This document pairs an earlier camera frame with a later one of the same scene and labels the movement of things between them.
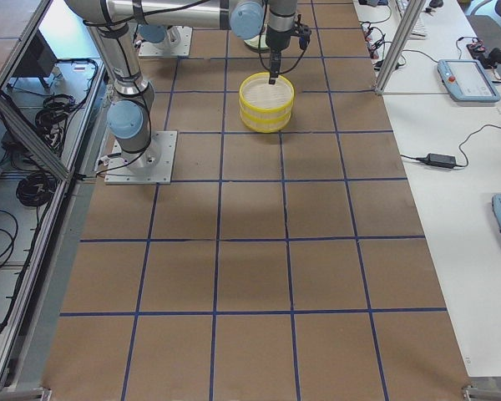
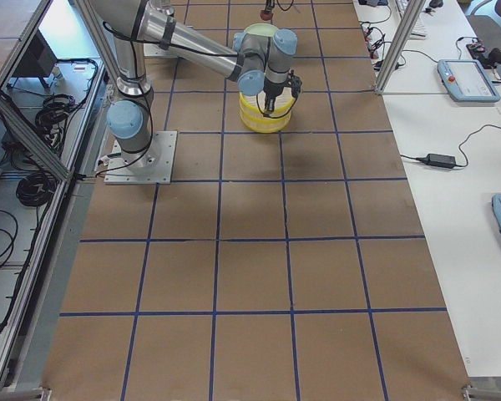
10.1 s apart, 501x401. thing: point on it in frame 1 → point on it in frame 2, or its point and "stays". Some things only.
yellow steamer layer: [259, 98] stays
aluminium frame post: [400, 46] stays
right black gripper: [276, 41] → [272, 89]
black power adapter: [439, 160] stays
